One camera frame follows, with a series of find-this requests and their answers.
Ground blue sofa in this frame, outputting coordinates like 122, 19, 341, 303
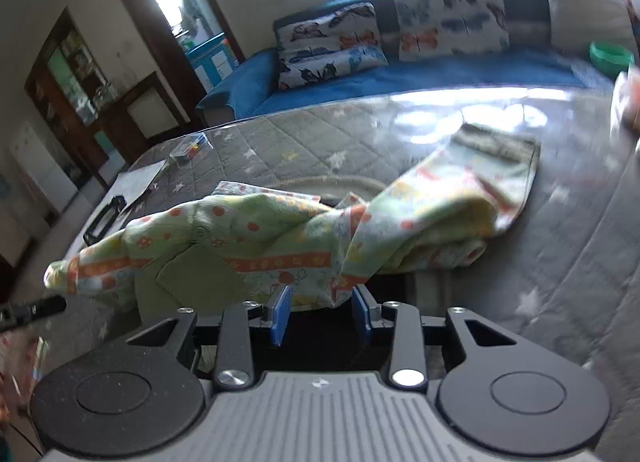
195, 0, 617, 129

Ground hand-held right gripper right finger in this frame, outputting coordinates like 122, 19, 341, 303
351, 285, 517, 388

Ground green bowl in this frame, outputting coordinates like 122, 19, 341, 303
589, 42, 635, 80

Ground small clear plastic box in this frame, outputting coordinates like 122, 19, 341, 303
169, 133, 213, 165

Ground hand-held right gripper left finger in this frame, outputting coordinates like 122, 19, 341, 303
127, 285, 292, 390

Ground white refrigerator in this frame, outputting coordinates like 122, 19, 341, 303
6, 123, 80, 215

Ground black handle object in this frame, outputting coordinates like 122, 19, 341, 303
82, 196, 127, 245

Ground green floral patterned garment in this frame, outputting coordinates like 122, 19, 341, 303
44, 123, 542, 325

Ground white cushion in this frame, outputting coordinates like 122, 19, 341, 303
543, 0, 637, 60

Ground butterfly print cushion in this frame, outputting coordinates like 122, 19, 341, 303
274, 2, 389, 90
391, 0, 511, 61

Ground white paper sheet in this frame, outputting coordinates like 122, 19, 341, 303
81, 159, 168, 237

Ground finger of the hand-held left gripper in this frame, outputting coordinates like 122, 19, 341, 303
0, 295, 67, 333

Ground blue cabinet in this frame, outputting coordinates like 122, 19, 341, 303
184, 32, 239, 92

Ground dark wooden cabinet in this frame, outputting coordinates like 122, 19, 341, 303
24, 6, 182, 187

